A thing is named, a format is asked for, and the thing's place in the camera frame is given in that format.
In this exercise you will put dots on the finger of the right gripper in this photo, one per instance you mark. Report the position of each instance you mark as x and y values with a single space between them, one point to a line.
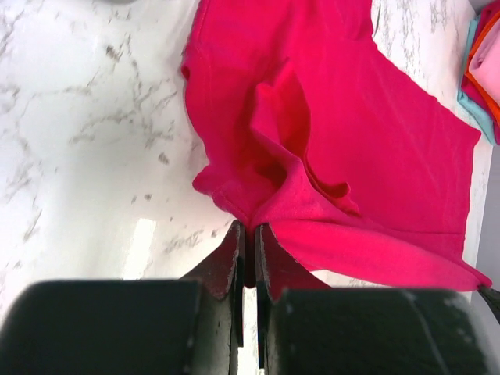
492 298

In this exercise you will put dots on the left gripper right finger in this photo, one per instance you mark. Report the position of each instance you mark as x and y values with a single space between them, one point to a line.
308 327

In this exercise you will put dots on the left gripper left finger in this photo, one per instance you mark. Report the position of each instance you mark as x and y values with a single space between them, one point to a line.
192 325

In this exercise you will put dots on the red t shirt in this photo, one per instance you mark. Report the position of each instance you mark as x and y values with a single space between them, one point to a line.
309 128

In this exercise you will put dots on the teal folded t shirt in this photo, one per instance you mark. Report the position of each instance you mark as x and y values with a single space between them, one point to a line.
476 111

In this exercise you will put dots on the orange folded t shirt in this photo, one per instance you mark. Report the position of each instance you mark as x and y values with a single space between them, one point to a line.
480 82

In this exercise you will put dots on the pink folded t shirt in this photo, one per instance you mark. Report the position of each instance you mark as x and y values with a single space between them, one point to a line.
490 54

